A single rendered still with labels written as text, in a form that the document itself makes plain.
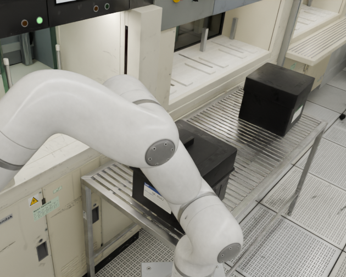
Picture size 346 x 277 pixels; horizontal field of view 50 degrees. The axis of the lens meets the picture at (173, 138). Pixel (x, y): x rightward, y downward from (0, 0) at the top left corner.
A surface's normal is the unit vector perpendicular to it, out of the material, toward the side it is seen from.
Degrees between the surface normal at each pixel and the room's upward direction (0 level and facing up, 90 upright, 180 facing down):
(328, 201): 0
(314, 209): 0
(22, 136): 82
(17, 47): 90
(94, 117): 69
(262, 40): 90
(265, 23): 90
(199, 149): 0
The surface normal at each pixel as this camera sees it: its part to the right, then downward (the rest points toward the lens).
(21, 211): 0.77, 0.42
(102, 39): -0.63, 0.40
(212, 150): 0.09, -0.82
